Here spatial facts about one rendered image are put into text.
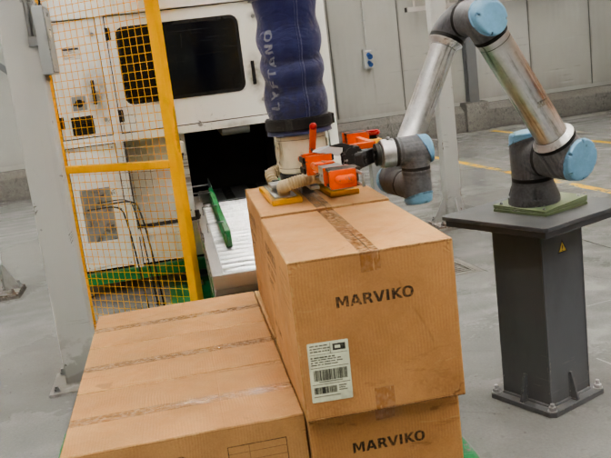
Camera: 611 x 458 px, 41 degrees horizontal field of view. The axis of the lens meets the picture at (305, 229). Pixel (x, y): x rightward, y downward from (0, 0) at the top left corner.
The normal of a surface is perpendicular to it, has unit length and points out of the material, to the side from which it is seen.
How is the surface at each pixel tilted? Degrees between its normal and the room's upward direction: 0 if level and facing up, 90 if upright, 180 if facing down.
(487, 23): 86
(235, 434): 90
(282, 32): 78
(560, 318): 90
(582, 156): 96
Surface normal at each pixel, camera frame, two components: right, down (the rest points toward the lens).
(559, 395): 0.58, 0.10
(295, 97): -0.09, -0.04
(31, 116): 0.17, 0.18
